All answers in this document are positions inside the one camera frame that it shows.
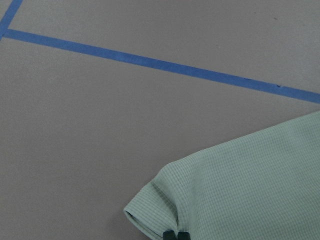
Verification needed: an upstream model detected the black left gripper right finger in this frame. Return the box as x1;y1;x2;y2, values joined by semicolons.
177;231;190;240

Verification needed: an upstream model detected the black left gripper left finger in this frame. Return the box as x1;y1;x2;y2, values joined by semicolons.
162;230;176;240

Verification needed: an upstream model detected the olive green long-sleeve shirt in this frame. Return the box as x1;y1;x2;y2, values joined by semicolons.
123;112;320;240

